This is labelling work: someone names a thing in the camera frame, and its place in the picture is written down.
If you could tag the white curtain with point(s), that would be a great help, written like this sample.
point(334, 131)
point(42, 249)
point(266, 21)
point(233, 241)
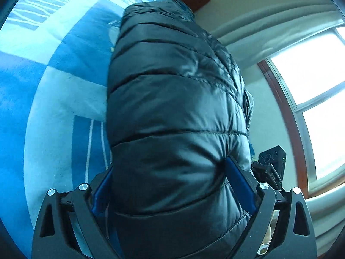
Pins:
point(328, 221)
point(269, 24)

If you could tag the window with wooden frame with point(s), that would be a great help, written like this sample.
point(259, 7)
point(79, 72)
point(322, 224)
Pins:
point(310, 86)

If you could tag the black puffer jacket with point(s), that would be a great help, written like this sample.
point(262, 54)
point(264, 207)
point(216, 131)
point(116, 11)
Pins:
point(175, 126)

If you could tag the blue patterned bedspread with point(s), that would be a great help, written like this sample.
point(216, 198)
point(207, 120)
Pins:
point(54, 86)

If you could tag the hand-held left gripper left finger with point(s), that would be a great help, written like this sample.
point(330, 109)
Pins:
point(101, 194)

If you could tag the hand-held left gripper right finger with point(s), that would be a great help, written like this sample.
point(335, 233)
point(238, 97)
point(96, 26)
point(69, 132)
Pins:
point(241, 183)

